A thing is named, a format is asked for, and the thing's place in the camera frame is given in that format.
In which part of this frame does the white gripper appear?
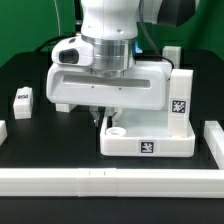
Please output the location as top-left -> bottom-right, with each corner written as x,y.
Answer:
46,61 -> 172,127

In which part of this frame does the white desk top tray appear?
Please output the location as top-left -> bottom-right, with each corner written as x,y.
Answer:
100,109 -> 195,157

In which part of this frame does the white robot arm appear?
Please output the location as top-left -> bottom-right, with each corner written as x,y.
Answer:
46,0 -> 200,110

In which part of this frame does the white left fence block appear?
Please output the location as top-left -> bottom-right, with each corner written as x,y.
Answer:
0,120 -> 7,146

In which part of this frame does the white right fence bar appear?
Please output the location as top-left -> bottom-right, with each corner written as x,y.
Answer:
204,121 -> 224,170

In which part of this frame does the white fence bar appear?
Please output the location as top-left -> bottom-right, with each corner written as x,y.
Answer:
204,121 -> 224,170
0,168 -> 224,198

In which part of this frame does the white front fence bar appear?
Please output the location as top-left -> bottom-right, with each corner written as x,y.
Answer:
0,168 -> 224,198

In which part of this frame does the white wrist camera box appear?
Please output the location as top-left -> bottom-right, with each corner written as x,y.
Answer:
51,36 -> 94,67

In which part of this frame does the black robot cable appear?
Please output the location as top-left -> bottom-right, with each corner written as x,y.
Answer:
34,33 -> 81,54

